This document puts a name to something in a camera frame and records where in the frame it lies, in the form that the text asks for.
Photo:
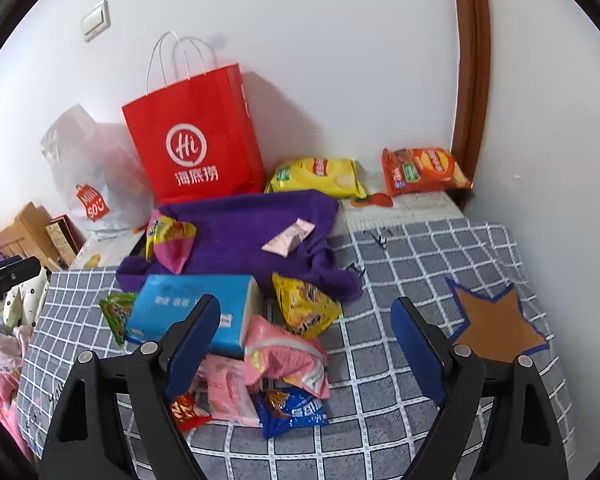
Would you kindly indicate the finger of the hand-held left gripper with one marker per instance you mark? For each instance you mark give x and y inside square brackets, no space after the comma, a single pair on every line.
[10,277]

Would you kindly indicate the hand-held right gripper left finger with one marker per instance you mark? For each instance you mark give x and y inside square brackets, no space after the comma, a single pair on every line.
[195,340]

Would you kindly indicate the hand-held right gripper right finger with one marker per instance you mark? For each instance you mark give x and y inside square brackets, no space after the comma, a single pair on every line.
[415,345]

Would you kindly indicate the blue tissue pack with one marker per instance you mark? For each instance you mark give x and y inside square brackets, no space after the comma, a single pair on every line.
[180,305]

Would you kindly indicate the pale pink snack packet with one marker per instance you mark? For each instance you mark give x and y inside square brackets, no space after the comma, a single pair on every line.
[230,390]

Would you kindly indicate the red snack packet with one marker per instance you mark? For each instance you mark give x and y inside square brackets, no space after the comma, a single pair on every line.
[190,412]

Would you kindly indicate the green snack packet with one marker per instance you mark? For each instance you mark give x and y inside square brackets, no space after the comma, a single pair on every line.
[117,315]

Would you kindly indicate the large pink snack packet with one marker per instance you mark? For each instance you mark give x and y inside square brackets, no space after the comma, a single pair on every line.
[280,345]

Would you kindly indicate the small pink candy packet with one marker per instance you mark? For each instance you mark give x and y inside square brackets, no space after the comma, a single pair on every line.
[287,236]

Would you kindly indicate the white floral cloth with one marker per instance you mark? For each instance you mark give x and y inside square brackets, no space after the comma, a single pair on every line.
[25,295]

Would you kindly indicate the wooden furniture piece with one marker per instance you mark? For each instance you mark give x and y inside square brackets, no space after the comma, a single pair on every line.
[22,230]

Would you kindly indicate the patterned gift box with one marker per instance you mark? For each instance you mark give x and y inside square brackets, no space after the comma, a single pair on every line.
[62,240]

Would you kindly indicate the grey checked blanket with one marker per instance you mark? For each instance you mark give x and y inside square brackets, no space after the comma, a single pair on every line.
[380,270]

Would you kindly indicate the pink clothing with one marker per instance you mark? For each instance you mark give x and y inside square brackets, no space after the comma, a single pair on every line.
[7,375]

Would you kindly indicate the white box with yellow print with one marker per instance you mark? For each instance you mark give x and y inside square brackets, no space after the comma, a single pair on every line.
[105,252]

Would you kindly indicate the yellow and pink snack packet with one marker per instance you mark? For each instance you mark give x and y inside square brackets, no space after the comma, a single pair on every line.
[172,242]

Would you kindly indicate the yellow noodle snack packet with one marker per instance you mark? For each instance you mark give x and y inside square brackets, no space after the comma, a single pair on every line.
[302,307]

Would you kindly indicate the blue snack packet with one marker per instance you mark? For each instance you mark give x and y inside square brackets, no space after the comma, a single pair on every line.
[290,412]

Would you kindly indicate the purple cloth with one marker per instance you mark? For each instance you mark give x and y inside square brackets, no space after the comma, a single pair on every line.
[250,220]

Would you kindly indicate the white plastic shopping bag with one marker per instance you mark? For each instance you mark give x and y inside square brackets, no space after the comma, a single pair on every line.
[90,170]

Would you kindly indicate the white fringed mat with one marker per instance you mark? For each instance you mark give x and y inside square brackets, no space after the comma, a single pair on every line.
[420,207]

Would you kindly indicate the orange chips bag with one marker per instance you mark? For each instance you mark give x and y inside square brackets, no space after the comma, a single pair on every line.
[425,170]

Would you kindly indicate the yellow chips bag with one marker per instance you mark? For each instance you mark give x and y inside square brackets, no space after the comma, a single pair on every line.
[315,175]

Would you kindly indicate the red paper bag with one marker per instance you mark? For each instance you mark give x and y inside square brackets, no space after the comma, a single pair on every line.
[195,125]

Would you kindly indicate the white wall switch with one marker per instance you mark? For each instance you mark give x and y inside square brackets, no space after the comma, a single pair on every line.
[96,21]

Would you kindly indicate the brown wooden door frame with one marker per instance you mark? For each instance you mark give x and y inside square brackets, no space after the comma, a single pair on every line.
[467,60]

